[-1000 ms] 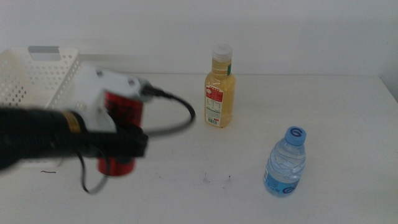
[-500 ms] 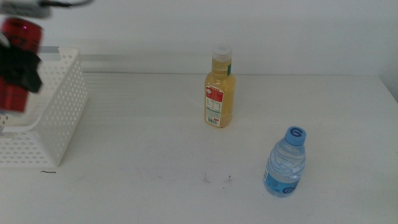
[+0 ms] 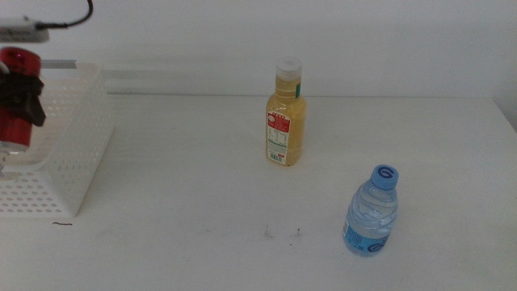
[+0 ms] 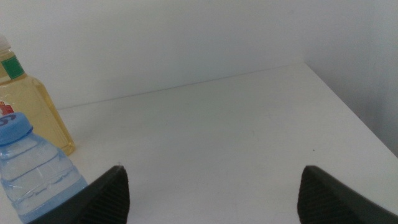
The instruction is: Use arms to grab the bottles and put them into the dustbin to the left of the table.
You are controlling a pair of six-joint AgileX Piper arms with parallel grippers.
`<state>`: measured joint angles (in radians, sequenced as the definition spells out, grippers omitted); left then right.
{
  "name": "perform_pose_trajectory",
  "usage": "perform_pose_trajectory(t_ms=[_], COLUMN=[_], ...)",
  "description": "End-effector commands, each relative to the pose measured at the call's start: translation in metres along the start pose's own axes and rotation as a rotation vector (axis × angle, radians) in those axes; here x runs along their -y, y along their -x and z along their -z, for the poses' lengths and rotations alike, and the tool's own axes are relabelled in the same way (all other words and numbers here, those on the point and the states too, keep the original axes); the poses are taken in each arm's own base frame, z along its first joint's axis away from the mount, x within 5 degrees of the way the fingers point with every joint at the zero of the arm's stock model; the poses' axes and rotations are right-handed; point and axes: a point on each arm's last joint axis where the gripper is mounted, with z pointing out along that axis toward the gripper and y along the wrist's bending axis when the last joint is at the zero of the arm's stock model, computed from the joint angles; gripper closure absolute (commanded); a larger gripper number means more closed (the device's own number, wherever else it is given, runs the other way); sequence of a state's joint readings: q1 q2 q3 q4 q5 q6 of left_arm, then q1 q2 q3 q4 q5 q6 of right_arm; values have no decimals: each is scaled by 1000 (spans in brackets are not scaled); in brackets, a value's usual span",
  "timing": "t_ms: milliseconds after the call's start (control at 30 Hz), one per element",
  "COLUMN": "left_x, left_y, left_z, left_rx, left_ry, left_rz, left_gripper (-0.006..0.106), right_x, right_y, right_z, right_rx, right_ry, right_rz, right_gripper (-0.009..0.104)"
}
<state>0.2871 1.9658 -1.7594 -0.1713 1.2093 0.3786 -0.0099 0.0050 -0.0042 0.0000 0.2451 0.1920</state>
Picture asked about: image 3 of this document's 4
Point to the clear water bottle blue cap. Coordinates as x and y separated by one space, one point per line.
372 211

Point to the small black thread scrap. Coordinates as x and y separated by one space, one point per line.
62 223

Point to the red soda can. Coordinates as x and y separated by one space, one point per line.
20 60

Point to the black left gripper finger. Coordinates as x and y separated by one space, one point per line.
20 95

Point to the yellow juice bottle white cap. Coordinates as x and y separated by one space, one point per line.
287 101

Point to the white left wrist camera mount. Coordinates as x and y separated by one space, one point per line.
20 34

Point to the white perforated plastic basket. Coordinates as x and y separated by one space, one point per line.
81 161

